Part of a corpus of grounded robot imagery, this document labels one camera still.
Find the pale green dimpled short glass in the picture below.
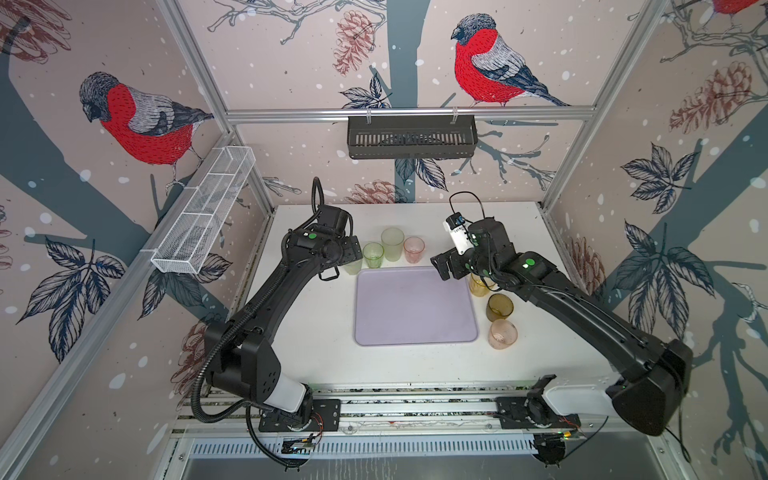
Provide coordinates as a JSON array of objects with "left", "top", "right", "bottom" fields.
[{"left": 343, "top": 259, "right": 363, "bottom": 276}]

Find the pink glass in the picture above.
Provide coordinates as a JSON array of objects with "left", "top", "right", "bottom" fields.
[{"left": 403, "top": 236, "right": 426, "bottom": 264}]

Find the bright green faceted glass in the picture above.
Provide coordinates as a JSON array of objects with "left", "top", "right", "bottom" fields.
[{"left": 363, "top": 242, "right": 384, "bottom": 269}]

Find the pink glass near right arm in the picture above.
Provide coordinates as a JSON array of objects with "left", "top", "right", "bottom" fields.
[{"left": 488, "top": 319, "right": 519, "bottom": 350}]

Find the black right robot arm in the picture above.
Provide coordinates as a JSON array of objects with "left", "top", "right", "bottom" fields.
[{"left": 431, "top": 212, "right": 693, "bottom": 436}]

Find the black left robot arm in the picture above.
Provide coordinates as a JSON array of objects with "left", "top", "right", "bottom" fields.
[{"left": 190, "top": 205, "right": 362, "bottom": 428}]

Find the lilac plastic tray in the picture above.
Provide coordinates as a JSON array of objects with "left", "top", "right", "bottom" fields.
[{"left": 354, "top": 266, "right": 478, "bottom": 347}]

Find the yellow amber glass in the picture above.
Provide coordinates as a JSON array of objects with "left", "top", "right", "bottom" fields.
[{"left": 469, "top": 274, "right": 496, "bottom": 298}]

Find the dark olive glass near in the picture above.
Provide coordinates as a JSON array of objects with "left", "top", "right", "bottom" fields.
[{"left": 486, "top": 293, "right": 514, "bottom": 322}]

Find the tall pale green dimpled glass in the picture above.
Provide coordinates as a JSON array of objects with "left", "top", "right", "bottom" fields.
[{"left": 381, "top": 227, "right": 405, "bottom": 262}]

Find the aluminium back crossbar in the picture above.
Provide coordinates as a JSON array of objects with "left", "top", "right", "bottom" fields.
[{"left": 225, "top": 106, "right": 597, "bottom": 125}]

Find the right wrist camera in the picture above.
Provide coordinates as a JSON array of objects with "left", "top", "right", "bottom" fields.
[{"left": 443, "top": 212, "right": 474, "bottom": 255}]

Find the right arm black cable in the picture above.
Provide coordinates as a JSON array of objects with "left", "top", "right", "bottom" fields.
[{"left": 447, "top": 190, "right": 488, "bottom": 224}]

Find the black hanging wire basket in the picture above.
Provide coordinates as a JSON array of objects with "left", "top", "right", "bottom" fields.
[{"left": 347, "top": 115, "right": 478, "bottom": 160}]

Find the white wire mesh shelf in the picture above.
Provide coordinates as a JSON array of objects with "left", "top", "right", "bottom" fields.
[{"left": 151, "top": 146, "right": 255, "bottom": 275}]

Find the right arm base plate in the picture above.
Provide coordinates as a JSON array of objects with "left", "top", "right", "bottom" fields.
[{"left": 493, "top": 396, "right": 581, "bottom": 430}]

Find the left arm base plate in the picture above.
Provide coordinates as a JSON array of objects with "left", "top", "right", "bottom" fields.
[{"left": 258, "top": 399, "right": 341, "bottom": 433}]

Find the aluminium front rail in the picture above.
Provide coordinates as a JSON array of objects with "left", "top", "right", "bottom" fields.
[{"left": 170, "top": 383, "right": 667, "bottom": 438}]

